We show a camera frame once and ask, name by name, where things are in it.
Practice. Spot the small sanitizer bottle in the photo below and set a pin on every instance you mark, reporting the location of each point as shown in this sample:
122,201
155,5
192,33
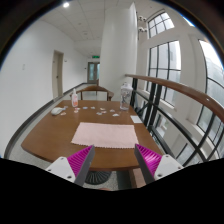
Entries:
74,98

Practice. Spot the green exit sign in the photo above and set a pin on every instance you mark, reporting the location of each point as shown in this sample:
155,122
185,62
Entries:
95,57

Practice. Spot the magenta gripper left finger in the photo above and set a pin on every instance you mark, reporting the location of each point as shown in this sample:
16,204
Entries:
75,167

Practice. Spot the white side door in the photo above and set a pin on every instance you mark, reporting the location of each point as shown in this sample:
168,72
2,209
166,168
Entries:
57,71

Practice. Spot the white paper card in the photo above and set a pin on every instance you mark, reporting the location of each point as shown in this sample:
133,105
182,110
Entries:
135,119

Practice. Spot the wooden handrail with black railing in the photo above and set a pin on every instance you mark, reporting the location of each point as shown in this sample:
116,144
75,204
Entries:
184,122

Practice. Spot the white round column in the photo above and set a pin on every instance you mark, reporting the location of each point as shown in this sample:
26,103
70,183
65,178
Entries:
119,46

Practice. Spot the black table pedestal base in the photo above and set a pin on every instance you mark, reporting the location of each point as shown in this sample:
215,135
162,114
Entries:
97,177

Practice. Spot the wooden chair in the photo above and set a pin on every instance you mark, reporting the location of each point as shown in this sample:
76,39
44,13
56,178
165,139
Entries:
96,89

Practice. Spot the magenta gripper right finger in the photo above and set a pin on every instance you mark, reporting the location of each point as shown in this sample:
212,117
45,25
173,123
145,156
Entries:
153,165

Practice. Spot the round ceiling light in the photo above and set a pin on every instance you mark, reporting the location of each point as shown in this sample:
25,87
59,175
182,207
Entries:
66,4

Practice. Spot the clear water bottle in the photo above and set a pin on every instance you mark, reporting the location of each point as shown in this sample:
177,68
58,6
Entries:
125,96

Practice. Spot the grey double door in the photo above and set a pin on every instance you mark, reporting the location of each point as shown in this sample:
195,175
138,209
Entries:
93,72

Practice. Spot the pink towel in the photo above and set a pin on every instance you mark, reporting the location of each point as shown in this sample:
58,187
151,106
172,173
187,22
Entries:
105,135

